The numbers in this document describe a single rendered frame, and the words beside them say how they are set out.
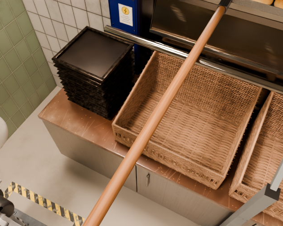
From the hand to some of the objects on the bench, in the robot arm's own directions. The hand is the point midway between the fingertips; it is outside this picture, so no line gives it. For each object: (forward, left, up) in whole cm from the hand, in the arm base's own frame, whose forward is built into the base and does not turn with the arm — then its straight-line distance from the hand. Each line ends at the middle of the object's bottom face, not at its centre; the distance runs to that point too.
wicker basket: (+64, +73, -62) cm, 115 cm away
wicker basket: (+4, +76, -62) cm, 98 cm away
